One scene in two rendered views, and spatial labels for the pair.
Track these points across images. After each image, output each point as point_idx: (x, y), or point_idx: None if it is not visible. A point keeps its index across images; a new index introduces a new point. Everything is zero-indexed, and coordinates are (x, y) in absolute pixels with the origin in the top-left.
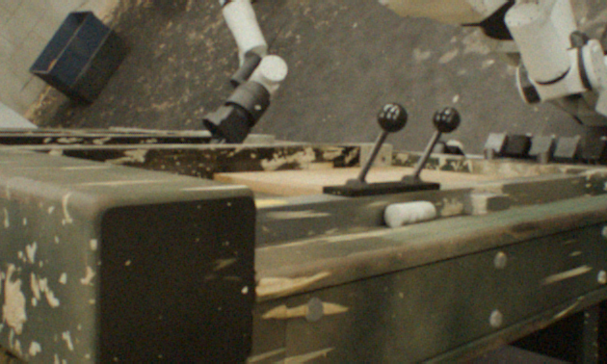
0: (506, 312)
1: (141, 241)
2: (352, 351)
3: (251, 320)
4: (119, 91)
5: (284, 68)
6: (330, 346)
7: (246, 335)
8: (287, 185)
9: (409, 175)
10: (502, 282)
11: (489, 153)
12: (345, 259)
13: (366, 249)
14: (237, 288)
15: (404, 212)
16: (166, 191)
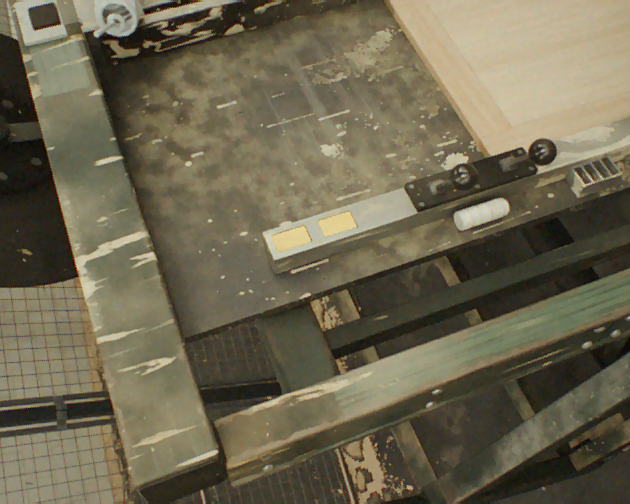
0: (444, 398)
1: (159, 487)
2: (296, 452)
3: (223, 476)
4: None
5: None
6: (280, 456)
7: (221, 479)
8: (431, 63)
9: (505, 165)
10: (440, 393)
11: None
12: (285, 442)
13: (307, 426)
14: (213, 475)
15: (466, 224)
16: (170, 469)
